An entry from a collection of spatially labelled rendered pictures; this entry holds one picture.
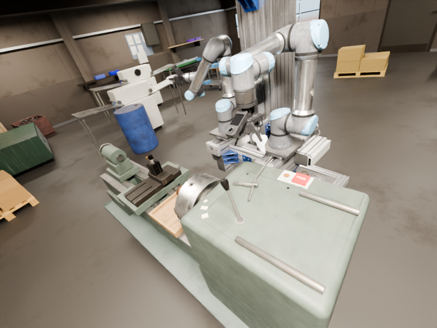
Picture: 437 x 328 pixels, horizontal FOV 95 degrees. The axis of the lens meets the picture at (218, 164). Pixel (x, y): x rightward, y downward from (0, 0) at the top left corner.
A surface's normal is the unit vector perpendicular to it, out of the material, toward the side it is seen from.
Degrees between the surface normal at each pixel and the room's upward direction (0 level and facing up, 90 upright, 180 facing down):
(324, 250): 0
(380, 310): 0
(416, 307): 0
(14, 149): 90
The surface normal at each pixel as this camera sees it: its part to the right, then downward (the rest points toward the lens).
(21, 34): 0.67, 0.31
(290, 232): -0.18, -0.81
